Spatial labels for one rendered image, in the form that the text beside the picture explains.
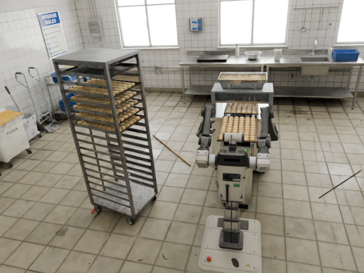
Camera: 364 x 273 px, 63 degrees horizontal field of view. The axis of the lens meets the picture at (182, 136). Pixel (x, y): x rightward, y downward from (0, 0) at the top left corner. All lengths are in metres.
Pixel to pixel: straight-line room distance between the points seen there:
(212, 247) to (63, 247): 1.57
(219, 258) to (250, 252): 0.27
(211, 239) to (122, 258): 0.92
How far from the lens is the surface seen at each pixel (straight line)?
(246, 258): 2.76
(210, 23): 6.70
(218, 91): 3.58
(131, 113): 3.02
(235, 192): 2.39
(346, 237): 3.52
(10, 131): 5.15
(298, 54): 6.67
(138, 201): 3.53
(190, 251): 3.14
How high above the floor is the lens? 2.37
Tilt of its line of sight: 28 degrees down
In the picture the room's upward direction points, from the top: 4 degrees counter-clockwise
